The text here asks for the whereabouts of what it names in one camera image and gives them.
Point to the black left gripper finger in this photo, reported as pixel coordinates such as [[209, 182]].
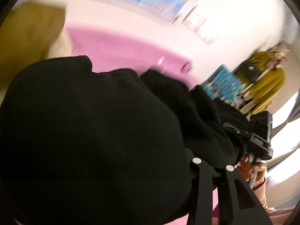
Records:
[[237, 202]]

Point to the black large garment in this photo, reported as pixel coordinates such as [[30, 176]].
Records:
[[79, 147]]

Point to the pink sleeve forearm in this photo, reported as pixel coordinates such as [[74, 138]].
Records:
[[277, 216]]

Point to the person's right hand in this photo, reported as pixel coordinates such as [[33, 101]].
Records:
[[249, 172]]

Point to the grey curtain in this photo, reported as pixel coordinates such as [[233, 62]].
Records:
[[285, 136]]

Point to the mustard yellow hanging garment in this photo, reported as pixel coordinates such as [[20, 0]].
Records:
[[261, 77]]

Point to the teal plastic basket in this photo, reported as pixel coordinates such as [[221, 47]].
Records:
[[224, 85]]

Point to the pink bed sheet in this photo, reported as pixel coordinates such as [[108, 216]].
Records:
[[110, 51]]

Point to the cream folded garment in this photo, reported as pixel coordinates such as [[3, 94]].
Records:
[[62, 47]]

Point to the olive brown folded garment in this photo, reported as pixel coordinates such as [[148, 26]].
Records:
[[26, 36]]

